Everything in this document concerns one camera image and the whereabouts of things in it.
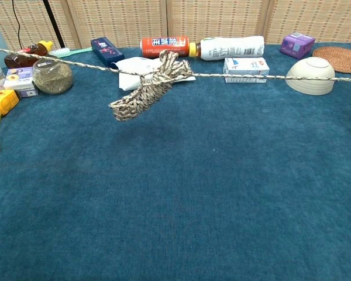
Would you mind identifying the dark blue rectangular box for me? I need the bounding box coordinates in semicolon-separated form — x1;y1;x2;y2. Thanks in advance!
90;36;125;71

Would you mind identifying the black stand pole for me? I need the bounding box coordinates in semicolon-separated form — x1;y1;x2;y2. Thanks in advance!
42;0;66;49

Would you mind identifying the glass jar black lid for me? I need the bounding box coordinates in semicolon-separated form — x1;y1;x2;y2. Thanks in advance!
32;56;74;95

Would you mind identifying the thin black hanging cable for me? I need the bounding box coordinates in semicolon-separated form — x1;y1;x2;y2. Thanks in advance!
11;0;26;51

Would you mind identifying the beige upturned bowl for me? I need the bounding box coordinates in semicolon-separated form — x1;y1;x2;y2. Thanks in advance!
284;56;336;96

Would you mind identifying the bamboo folding screen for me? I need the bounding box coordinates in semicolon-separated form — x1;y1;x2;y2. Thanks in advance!
0;0;351;52

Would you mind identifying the beige speckled braided rope bundle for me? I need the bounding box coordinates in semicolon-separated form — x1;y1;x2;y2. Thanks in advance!
0;46;351;122

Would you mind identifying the yellow tape measure with strap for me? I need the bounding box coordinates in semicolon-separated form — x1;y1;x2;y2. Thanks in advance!
0;89;20;155

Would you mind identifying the purple carton box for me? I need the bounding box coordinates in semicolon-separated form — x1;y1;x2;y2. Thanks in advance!
279;32;316;60

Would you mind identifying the white bottle yellow cap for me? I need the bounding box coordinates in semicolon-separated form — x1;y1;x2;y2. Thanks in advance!
188;35;266;61

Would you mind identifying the round brown woven coaster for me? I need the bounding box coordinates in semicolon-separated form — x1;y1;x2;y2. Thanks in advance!
312;46;351;74

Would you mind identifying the white blue milk carton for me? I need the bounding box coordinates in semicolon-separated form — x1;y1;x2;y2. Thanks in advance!
223;57;270;84

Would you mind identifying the mint green brush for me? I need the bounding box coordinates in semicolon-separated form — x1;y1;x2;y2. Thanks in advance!
49;46;94;58

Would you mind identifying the blue felt table cover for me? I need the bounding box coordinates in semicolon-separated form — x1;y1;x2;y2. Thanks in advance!
0;42;351;281

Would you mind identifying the brown syrup bottle yellow cap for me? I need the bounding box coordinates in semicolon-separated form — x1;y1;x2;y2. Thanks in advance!
4;40;54;70

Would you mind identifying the white plastic pouch bag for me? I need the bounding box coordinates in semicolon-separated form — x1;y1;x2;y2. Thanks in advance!
112;56;197;91

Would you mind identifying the orange drink can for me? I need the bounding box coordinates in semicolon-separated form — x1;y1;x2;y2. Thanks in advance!
139;36;190;59

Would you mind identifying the small white purple box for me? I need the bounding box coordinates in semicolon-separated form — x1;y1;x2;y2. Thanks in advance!
3;66;39;98

